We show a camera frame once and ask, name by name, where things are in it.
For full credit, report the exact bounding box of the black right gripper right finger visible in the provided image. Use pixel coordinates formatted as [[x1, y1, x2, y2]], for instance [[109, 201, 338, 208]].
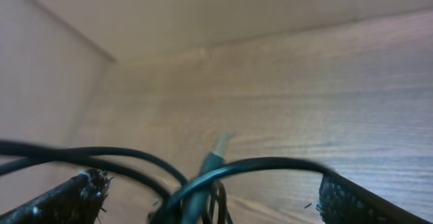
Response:
[[316, 174, 430, 224]]

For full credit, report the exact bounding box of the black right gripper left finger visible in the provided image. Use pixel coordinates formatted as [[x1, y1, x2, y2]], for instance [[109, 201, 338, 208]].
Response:
[[1, 169, 111, 224]]

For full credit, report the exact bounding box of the black USB cable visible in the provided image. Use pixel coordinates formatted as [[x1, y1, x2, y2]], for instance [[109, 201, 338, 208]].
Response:
[[147, 131, 336, 224], [0, 139, 234, 224]]

